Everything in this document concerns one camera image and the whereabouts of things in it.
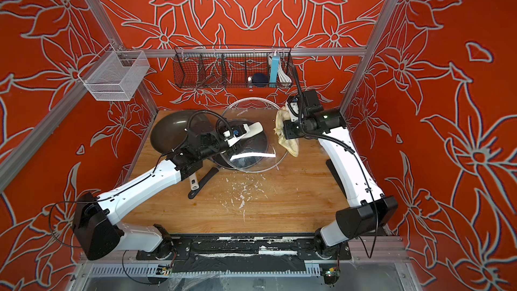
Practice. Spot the pan with white handle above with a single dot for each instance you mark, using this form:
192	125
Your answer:
169	138

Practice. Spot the yellow cleaning cloth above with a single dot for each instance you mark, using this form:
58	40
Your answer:
291	145

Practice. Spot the glass pot lid black knob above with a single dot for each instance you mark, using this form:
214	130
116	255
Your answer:
256	144

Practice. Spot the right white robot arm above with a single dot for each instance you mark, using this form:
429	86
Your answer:
369	208

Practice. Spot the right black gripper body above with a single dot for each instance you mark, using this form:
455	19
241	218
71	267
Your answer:
297	129

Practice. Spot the black frying pan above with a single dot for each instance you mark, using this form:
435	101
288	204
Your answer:
215	169

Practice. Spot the dark blue round object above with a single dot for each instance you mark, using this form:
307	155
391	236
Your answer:
259	80

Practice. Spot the clear plastic bin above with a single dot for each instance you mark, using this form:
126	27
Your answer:
116	76

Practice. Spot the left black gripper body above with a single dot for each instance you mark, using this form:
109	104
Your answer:
219	145

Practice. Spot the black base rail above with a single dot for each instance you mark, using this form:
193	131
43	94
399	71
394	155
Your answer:
250	254

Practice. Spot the glass lid white handle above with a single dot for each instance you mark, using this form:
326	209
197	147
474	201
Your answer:
258	115

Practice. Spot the black wire basket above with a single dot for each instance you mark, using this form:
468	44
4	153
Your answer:
229	67

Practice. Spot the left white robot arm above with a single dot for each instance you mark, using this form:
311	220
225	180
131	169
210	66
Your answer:
98	221

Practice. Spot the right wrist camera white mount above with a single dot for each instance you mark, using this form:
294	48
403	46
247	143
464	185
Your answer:
293	108

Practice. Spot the light blue bottle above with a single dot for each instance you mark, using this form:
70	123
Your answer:
274	68

